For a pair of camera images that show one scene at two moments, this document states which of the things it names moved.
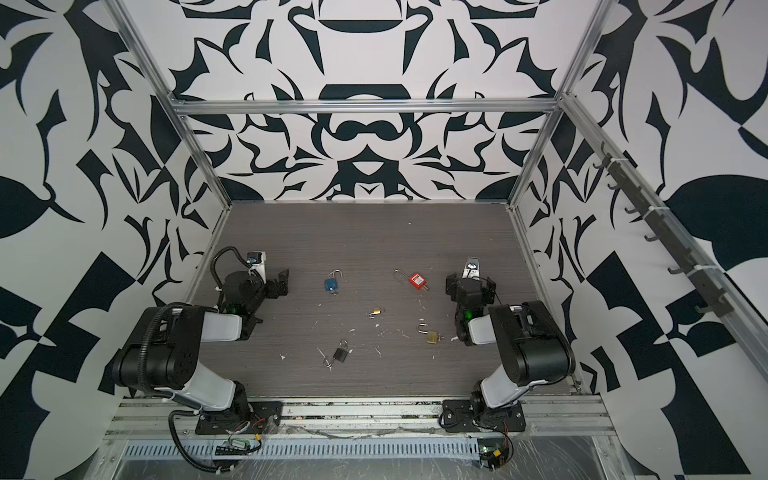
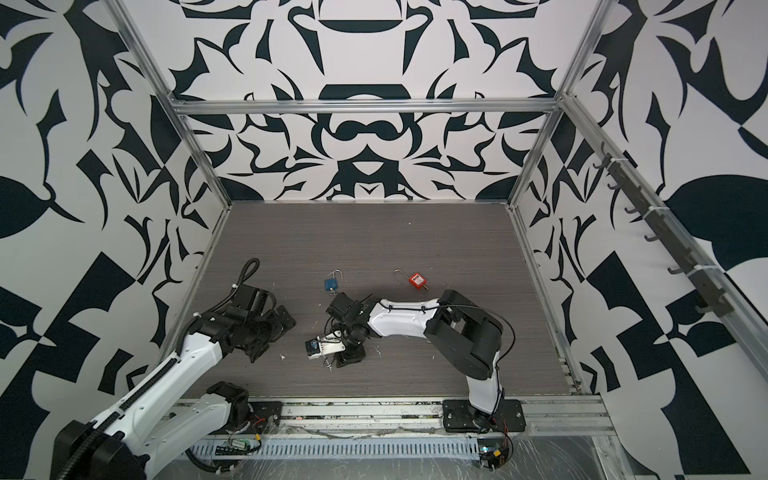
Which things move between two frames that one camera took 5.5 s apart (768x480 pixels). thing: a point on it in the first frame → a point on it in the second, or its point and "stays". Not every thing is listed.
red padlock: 416,279 stays
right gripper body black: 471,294 → 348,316
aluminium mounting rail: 373,420 stays
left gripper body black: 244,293 → 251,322
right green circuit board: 492,451 stays
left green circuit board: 239,446 stays
